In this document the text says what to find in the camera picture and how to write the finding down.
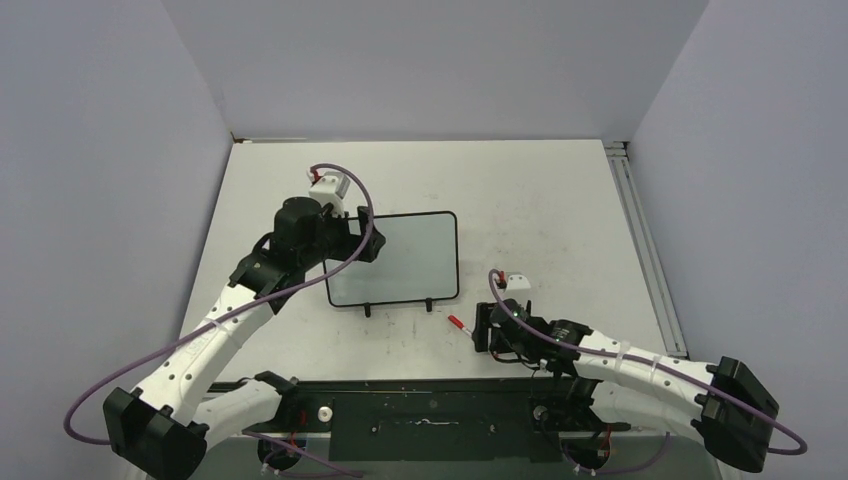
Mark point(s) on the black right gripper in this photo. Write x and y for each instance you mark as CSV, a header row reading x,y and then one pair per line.
x,y
482,333

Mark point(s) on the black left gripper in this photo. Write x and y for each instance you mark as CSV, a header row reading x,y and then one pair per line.
x,y
351,242

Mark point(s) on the red capped whiteboard marker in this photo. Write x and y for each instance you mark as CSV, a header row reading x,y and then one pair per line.
x,y
456,322

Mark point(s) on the black framed small whiteboard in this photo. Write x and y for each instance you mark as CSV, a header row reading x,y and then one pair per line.
x,y
419,263

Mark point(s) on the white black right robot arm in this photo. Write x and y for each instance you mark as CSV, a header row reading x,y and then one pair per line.
x,y
724,406

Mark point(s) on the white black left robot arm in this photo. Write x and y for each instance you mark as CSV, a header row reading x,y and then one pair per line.
x,y
164,426

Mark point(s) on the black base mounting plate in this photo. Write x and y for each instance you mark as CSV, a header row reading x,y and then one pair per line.
x,y
533,418

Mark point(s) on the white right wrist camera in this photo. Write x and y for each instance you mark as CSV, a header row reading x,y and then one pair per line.
x,y
512,282

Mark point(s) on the aluminium right side rail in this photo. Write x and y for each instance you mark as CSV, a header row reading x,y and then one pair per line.
x,y
647,253

